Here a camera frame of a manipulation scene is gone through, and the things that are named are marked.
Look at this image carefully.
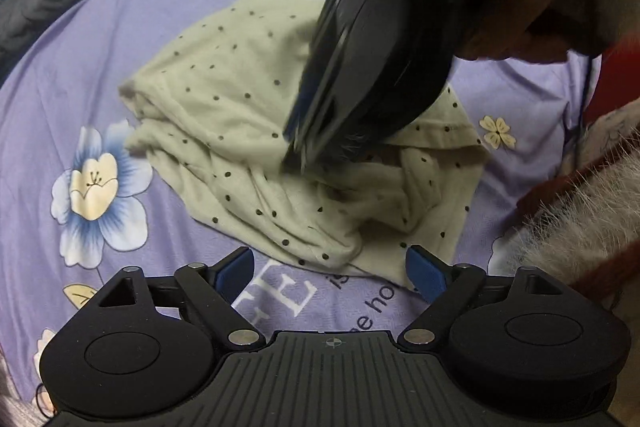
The purple floral bed sheet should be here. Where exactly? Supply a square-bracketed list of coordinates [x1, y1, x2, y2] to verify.
[1, 0, 600, 426]

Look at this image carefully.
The red white fur-trimmed garment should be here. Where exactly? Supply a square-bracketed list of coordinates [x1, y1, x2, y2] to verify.
[489, 0, 639, 314]

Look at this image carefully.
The person's right hand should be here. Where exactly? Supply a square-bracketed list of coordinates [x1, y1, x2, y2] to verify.
[456, 0, 606, 64]

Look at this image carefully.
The green polka dot sweater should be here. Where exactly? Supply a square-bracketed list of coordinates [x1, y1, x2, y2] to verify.
[119, 0, 488, 285]

